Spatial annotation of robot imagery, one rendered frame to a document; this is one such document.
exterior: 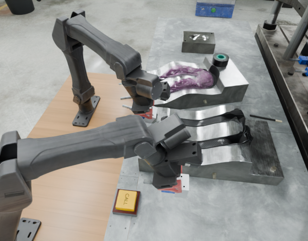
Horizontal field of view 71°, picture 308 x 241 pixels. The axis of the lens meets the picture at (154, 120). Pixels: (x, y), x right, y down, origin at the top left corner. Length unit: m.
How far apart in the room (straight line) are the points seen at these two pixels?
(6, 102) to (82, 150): 2.33
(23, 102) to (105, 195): 1.94
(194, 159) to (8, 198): 0.37
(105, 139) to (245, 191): 0.59
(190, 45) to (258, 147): 0.79
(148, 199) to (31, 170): 0.46
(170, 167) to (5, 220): 0.36
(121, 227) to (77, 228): 0.14
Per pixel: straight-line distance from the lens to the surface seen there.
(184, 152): 0.51
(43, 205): 0.87
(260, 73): 1.40
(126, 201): 0.76
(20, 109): 2.55
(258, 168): 0.86
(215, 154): 0.78
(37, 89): 2.71
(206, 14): 4.10
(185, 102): 1.02
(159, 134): 0.48
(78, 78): 0.90
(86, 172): 0.88
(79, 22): 0.75
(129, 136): 0.42
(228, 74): 1.12
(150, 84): 0.62
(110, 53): 0.65
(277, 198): 0.90
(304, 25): 1.53
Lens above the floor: 1.53
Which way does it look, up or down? 48 degrees down
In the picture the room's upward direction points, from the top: straight up
